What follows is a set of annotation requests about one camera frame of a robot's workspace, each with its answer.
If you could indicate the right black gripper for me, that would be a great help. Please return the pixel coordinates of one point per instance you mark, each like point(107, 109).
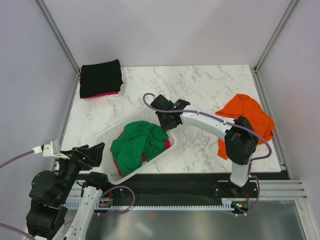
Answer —
point(166, 127)

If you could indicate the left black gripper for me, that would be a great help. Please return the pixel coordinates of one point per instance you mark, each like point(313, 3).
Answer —
point(94, 153)

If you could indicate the white plastic basket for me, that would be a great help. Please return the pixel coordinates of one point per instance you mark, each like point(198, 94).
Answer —
point(110, 134)

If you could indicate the orange t-shirt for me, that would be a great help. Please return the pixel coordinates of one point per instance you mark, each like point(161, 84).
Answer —
point(245, 106)

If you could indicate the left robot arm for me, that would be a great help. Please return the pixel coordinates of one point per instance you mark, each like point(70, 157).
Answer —
point(50, 189)

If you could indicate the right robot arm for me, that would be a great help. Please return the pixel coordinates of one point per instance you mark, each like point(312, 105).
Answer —
point(237, 134)

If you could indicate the red t-shirt in basket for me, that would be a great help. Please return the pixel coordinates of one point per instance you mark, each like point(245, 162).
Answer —
point(129, 153)

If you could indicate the green t-shirt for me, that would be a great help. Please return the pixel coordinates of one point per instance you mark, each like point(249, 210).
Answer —
point(144, 128)

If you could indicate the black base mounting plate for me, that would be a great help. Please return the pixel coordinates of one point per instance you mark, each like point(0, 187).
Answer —
point(171, 190)

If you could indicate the black folded t-shirt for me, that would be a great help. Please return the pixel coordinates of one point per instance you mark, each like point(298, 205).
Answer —
point(111, 69)

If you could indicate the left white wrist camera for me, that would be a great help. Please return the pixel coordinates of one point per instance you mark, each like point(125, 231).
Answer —
point(50, 149)

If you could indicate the white slotted cable duct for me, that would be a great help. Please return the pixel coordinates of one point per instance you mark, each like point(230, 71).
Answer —
point(74, 204)

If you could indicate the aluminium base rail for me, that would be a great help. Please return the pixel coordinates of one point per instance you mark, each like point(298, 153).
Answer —
point(280, 190)

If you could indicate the right aluminium frame post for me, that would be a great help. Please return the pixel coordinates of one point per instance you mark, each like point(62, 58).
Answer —
point(276, 33)

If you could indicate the aluminium frame post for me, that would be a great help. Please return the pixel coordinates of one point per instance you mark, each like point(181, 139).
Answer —
point(276, 33)
point(57, 33)

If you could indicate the left aluminium frame post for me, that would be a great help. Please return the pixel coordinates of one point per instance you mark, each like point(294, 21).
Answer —
point(57, 33)

